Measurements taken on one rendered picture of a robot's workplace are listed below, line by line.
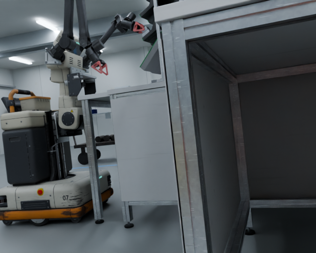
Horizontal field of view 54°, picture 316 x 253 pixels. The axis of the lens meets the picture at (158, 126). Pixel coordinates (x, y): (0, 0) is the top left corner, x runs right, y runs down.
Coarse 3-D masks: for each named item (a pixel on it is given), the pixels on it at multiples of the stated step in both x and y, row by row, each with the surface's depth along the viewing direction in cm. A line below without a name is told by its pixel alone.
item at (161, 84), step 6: (144, 84) 182; (150, 84) 181; (156, 84) 180; (162, 84) 179; (108, 90) 191; (114, 90) 189; (120, 90) 188; (126, 90) 186; (132, 90) 185; (138, 90) 185
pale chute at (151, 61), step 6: (162, 36) 202; (156, 42) 205; (156, 48) 205; (150, 54) 208; (156, 54) 209; (144, 60) 210; (150, 60) 208; (156, 60) 214; (144, 66) 210; (150, 66) 214; (156, 66) 220
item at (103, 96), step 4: (104, 92) 201; (80, 96) 205; (84, 96) 204; (88, 96) 203; (92, 96) 203; (96, 96) 202; (100, 96) 201; (104, 96) 201; (108, 96) 202; (80, 100) 208; (96, 100) 222; (100, 100) 225; (104, 100) 229; (108, 100) 233
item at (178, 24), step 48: (192, 0) 59; (240, 0) 56; (288, 0) 54; (192, 48) 69; (240, 48) 96; (288, 48) 104; (192, 96) 62; (192, 144) 61; (240, 144) 160; (192, 192) 62; (240, 192) 161; (192, 240) 62; (240, 240) 112
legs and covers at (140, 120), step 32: (128, 96) 188; (160, 96) 180; (256, 96) 162; (288, 96) 156; (128, 128) 188; (160, 128) 181; (256, 128) 162; (288, 128) 157; (128, 160) 189; (160, 160) 182; (256, 160) 163; (288, 160) 158; (128, 192) 190; (160, 192) 183; (256, 192) 164; (288, 192) 159; (128, 224) 194
